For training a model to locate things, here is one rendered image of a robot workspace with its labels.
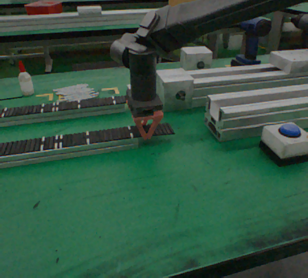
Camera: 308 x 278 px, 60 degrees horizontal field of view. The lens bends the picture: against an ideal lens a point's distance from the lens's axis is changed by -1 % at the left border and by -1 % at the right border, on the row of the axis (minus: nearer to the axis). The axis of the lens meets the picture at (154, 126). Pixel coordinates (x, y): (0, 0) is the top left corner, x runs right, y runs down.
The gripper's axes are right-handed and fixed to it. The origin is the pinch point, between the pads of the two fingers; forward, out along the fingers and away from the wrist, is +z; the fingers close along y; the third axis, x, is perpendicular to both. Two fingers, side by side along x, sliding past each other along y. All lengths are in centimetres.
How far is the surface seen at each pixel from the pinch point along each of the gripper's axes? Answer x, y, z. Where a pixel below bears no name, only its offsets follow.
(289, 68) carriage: -50, 14, -7
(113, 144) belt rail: 8.0, -2.5, 1.1
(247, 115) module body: -25.0, -4.3, -3.0
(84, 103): 13.5, 18.3, -0.1
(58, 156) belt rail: 20.4, -2.5, 2.0
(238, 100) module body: -25.7, 1.9, -4.1
